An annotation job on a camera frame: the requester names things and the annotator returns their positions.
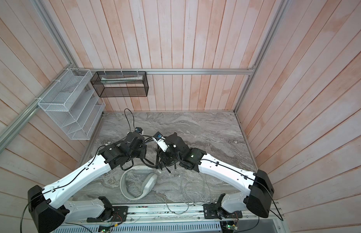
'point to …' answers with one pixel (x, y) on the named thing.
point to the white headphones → (148, 186)
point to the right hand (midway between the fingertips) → (160, 146)
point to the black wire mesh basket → (121, 84)
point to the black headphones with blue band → (159, 164)
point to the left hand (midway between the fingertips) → (143, 150)
